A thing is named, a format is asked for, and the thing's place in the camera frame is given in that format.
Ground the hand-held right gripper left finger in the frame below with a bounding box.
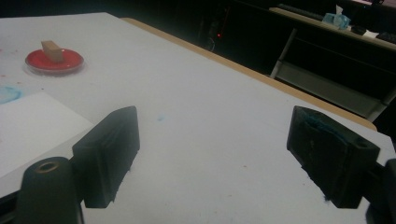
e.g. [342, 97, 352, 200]
[72, 105, 140, 209]

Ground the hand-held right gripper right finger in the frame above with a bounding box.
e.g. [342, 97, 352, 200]
[286, 105, 381, 209]

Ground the red ink pad dish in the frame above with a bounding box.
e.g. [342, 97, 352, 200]
[24, 48, 86, 77]

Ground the wooden stamp block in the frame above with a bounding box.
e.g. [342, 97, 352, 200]
[40, 40, 65, 63]

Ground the white-legged desk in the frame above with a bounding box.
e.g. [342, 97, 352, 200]
[269, 7, 396, 123]

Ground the large white table cover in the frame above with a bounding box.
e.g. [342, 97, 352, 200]
[0, 12, 396, 224]

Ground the black computer mouse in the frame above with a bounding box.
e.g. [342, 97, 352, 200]
[350, 25, 368, 35]

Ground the blue tissue pack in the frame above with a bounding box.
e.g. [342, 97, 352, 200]
[321, 4, 352, 31]

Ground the black keyboard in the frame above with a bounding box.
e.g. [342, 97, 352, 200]
[276, 3, 325, 22]

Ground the black computer tower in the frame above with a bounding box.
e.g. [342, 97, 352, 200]
[199, 6, 232, 52]

